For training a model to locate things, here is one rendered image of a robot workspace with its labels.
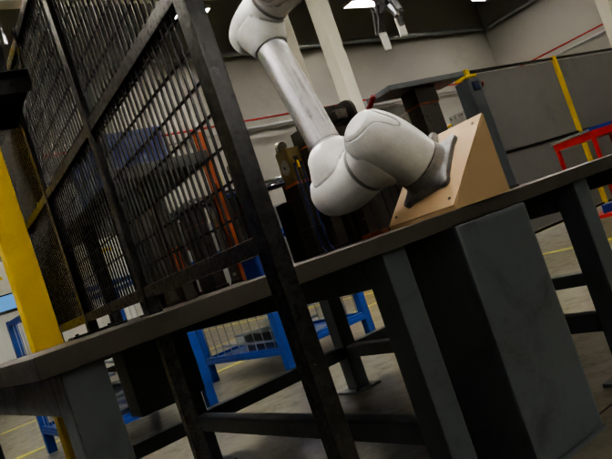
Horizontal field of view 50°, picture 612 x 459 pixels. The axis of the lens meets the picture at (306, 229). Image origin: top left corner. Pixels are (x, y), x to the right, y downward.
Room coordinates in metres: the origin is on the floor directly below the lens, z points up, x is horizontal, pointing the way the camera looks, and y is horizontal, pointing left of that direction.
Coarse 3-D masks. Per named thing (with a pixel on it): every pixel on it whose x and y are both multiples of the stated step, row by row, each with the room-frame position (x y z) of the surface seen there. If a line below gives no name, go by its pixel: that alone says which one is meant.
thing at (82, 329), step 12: (0, 264) 9.10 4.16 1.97; (0, 276) 9.07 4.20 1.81; (0, 288) 9.04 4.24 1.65; (0, 300) 8.99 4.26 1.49; (12, 300) 9.07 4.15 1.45; (0, 312) 8.96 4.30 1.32; (12, 312) 9.07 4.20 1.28; (132, 312) 10.03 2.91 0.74; (0, 324) 8.95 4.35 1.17; (84, 324) 9.59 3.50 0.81; (0, 336) 8.93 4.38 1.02; (72, 336) 9.46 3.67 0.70; (0, 348) 8.90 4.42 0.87; (12, 348) 8.98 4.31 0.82; (0, 360) 8.87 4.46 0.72
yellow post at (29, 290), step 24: (0, 168) 2.34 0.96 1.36; (0, 192) 2.33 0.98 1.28; (0, 216) 2.31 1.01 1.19; (0, 240) 2.30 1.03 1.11; (24, 240) 2.34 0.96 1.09; (24, 264) 2.33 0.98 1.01; (24, 288) 2.31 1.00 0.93; (24, 312) 2.30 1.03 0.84; (48, 312) 2.34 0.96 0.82; (48, 336) 2.33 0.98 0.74; (72, 456) 2.30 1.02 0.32
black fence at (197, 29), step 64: (64, 0) 1.38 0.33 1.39; (192, 0) 0.92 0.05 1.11; (64, 64) 1.47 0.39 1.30; (128, 64) 1.16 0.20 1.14; (64, 128) 1.66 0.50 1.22; (128, 128) 1.27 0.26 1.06; (64, 192) 1.83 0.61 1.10; (128, 192) 1.38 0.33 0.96; (256, 192) 0.92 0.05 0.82; (64, 256) 2.00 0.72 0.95; (128, 256) 1.46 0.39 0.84; (192, 256) 1.19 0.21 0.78; (256, 256) 1.00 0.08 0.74; (64, 320) 2.33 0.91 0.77; (320, 384) 0.92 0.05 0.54; (192, 448) 1.46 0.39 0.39
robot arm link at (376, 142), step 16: (368, 112) 1.75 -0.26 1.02; (384, 112) 1.77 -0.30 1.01; (352, 128) 1.77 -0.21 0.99; (368, 128) 1.73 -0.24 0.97; (384, 128) 1.73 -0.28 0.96; (400, 128) 1.74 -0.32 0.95; (416, 128) 1.79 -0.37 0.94; (352, 144) 1.76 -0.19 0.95; (368, 144) 1.73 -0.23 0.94; (384, 144) 1.73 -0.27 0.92; (400, 144) 1.74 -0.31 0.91; (416, 144) 1.76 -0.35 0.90; (432, 144) 1.79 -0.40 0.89; (352, 160) 1.80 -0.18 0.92; (368, 160) 1.77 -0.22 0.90; (384, 160) 1.75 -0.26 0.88; (400, 160) 1.75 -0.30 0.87; (416, 160) 1.76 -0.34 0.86; (368, 176) 1.81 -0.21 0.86; (384, 176) 1.80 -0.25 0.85; (400, 176) 1.79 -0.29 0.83; (416, 176) 1.79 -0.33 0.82
